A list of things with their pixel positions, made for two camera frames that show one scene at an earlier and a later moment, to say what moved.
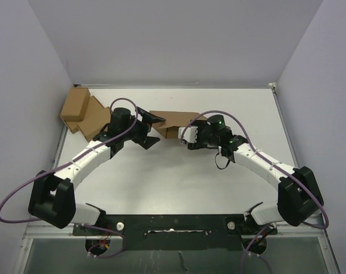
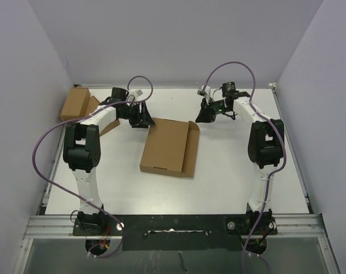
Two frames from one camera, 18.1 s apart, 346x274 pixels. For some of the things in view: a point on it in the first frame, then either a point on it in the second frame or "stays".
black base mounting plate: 167,233 stays
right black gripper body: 204,136 -> 227,109
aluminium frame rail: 43,230 stays
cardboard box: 169,128 -> 171,148
